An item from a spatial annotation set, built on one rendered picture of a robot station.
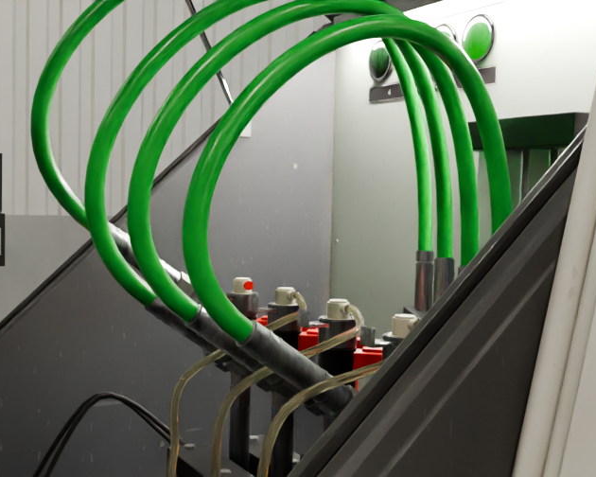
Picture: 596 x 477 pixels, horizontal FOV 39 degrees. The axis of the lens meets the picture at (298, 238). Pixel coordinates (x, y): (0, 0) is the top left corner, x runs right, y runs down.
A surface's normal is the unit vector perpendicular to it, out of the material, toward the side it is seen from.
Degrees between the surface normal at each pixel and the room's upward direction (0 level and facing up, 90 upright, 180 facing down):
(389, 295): 90
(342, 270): 90
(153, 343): 90
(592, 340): 76
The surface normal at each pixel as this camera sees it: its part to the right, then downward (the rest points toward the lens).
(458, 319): -0.58, -0.73
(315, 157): 0.48, 0.06
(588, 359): -0.84, -0.23
